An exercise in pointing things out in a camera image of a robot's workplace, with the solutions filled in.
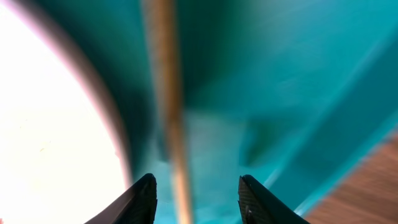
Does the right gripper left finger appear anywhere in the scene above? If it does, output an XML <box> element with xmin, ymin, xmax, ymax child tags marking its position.
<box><xmin>85</xmin><ymin>173</ymin><xmax>157</xmax><ymax>224</ymax></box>

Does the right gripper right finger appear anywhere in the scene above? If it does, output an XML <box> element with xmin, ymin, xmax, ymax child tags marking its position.
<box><xmin>238</xmin><ymin>175</ymin><xmax>309</xmax><ymax>224</ymax></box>

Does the wooden chopstick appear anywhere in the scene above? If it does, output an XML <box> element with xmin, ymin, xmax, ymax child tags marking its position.
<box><xmin>141</xmin><ymin>0</ymin><xmax>194</xmax><ymax>224</ymax></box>

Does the white plate with peanuts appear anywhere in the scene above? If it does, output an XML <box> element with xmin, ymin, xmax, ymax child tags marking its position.
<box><xmin>1</xmin><ymin>1</ymin><xmax>132</xmax><ymax>223</ymax></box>

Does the teal serving tray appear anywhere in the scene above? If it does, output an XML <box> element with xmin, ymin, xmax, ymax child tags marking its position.
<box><xmin>26</xmin><ymin>0</ymin><xmax>397</xmax><ymax>223</ymax></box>

